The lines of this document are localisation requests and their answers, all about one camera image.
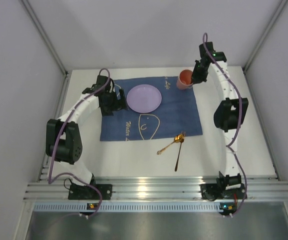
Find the aluminium mounting rail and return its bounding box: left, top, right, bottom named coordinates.
left=24, top=176, right=288, bottom=202

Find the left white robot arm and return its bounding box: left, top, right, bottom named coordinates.
left=46, top=74, right=127, bottom=188

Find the orange plastic cup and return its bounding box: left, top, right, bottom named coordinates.
left=176, top=69, right=193, bottom=90

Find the copper fork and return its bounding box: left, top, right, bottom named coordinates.
left=174, top=132, right=186, bottom=172

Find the purple cable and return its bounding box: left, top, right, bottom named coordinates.
left=48, top=68, right=114, bottom=219
left=202, top=32, right=247, bottom=218

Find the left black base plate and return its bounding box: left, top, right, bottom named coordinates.
left=68, top=183, right=113, bottom=200

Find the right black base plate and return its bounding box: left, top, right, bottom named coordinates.
left=200, top=183, right=246, bottom=202

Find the aluminium frame post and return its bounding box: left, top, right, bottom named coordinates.
left=19, top=0, right=68, bottom=76
left=242, top=0, right=288, bottom=74

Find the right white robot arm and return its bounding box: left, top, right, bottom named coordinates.
left=191, top=41, right=249, bottom=198

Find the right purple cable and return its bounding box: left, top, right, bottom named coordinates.
left=202, top=32, right=247, bottom=218

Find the purple plastic plate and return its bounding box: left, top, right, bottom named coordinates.
left=126, top=84, right=162, bottom=114

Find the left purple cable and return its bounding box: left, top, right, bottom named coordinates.
left=48, top=68, right=114, bottom=219

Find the left aluminium frame post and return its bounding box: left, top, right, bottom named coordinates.
left=19, top=0, right=68, bottom=76

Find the perforated cable duct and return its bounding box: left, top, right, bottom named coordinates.
left=34, top=202, right=234, bottom=213

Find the right aluminium frame post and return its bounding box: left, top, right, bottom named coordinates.
left=242, top=0, right=288, bottom=74

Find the blue cloth placemat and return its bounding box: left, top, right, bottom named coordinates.
left=100, top=76, right=203, bottom=142

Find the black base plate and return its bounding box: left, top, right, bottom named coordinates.
left=68, top=183, right=113, bottom=200
left=200, top=183, right=246, bottom=202

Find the gold spoon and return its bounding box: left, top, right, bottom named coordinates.
left=157, top=132, right=185, bottom=155

